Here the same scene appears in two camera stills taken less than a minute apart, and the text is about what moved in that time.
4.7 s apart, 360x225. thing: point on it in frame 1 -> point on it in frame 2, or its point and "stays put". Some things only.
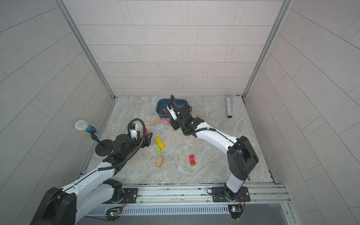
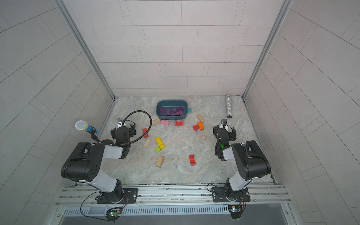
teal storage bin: x=161 y=103 stays put
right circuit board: x=236 y=210 stays put
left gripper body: x=134 y=143 -> x=131 y=133
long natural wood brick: x=153 y=121 stays put
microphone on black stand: x=103 y=147 stays put
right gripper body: x=176 y=123 -> x=217 y=131
